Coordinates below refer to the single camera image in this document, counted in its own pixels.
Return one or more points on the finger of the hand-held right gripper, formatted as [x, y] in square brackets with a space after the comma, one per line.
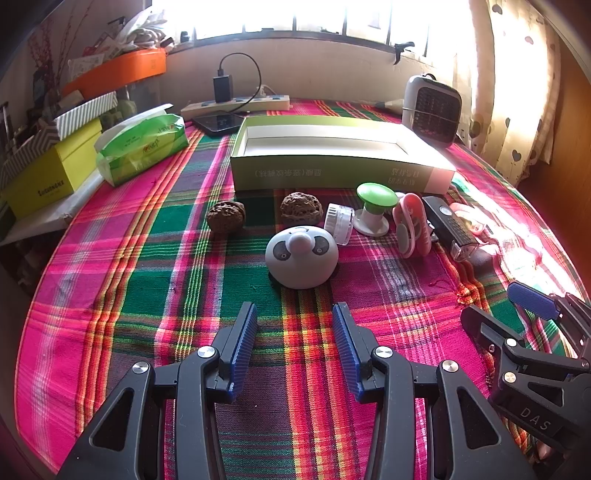
[482, 325]
[531, 299]

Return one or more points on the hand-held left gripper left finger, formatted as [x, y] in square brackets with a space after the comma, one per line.
[245, 346]

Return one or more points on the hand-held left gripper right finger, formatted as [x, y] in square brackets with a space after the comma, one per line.
[345, 350]

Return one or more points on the grey white panda massager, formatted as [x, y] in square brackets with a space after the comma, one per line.
[300, 263]

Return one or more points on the black bike light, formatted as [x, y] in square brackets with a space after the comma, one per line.
[450, 226]

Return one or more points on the pink white folding clip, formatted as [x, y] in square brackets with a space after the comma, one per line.
[411, 226]

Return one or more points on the small white jar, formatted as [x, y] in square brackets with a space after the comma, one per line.
[339, 224]

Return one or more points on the brown walnut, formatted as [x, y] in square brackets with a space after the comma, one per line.
[301, 210]
[225, 217]

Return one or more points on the green top white massager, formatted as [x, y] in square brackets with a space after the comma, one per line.
[376, 196]

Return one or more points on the green white cardboard box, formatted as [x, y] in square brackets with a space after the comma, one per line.
[323, 173]

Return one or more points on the person's right hand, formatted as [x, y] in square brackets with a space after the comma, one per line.
[545, 446]

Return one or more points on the plaid tablecloth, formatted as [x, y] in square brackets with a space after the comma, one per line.
[161, 277]

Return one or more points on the brown wooden wardrobe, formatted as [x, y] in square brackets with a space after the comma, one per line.
[568, 138]

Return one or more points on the small white black heater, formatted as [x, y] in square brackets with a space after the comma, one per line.
[431, 110]

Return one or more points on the heart print curtain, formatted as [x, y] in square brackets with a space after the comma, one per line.
[508, 83]

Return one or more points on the black smartphone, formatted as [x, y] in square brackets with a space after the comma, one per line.
[219, 123]

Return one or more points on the green tissue pack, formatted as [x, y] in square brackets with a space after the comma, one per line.
[138, 147]

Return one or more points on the white tapered object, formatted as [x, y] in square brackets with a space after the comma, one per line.
[391, 105]

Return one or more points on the white flat board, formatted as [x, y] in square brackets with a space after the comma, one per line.
[41, 221]

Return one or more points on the white power strip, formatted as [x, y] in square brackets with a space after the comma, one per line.
[240, 105]

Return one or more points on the white plug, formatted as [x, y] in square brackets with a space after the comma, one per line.
[264, 91]

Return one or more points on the black charger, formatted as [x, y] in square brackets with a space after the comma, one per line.
[222, 87]

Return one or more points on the yellow cardboard box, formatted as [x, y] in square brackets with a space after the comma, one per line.
[46, 180]

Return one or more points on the black window hook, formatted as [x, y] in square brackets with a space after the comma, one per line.
[400, 50]

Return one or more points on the grey striped box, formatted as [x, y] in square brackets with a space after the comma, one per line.
[83, 114]

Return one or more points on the orange tray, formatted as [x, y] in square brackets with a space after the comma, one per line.
[120, 69]

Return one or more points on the metal window grille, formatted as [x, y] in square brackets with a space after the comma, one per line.
[295, 23]

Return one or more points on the white plastic bags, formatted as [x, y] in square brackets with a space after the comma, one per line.
[143, 32]

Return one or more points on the dried flower branches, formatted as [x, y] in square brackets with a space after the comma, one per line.
[51, 50]

